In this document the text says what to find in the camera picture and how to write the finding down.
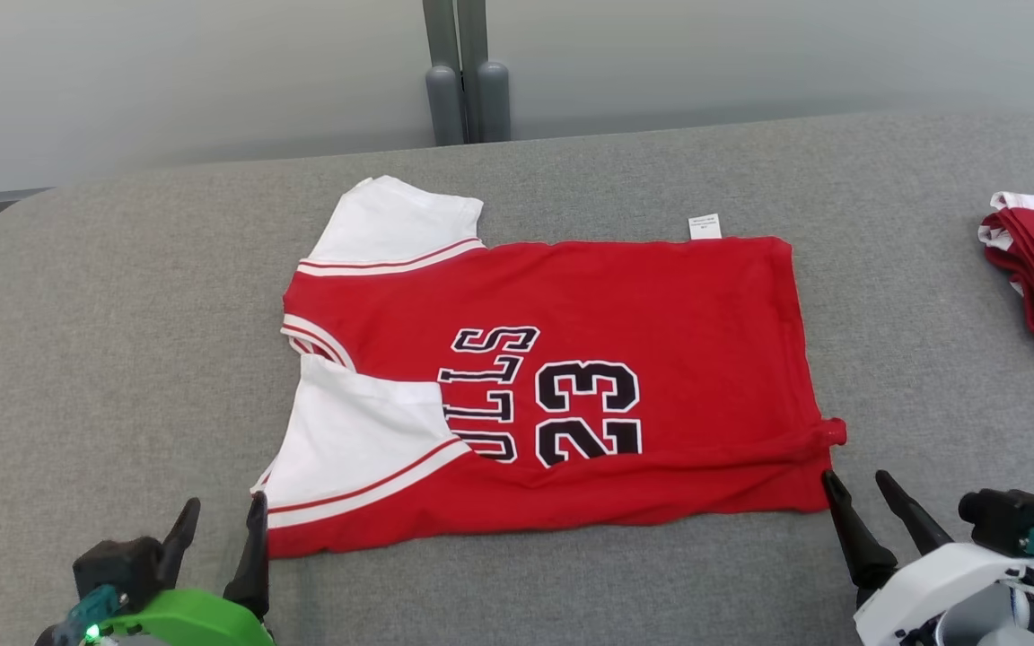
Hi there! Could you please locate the grey metal post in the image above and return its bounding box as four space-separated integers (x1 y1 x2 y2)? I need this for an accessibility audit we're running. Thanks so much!
456 0 512 143
423 0 466 146

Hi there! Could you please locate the red white basketball jersey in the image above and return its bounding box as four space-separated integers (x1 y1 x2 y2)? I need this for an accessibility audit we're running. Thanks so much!
250 175 848 560

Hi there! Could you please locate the left teal plug black cable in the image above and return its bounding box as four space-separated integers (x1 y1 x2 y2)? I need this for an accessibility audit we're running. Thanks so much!
55 583 123 646

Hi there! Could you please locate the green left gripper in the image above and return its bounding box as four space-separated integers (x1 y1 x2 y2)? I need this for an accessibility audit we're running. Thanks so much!
100 491 276 646

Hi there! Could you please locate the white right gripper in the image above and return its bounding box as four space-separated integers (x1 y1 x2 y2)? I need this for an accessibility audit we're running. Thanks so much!
820 469 1034 646

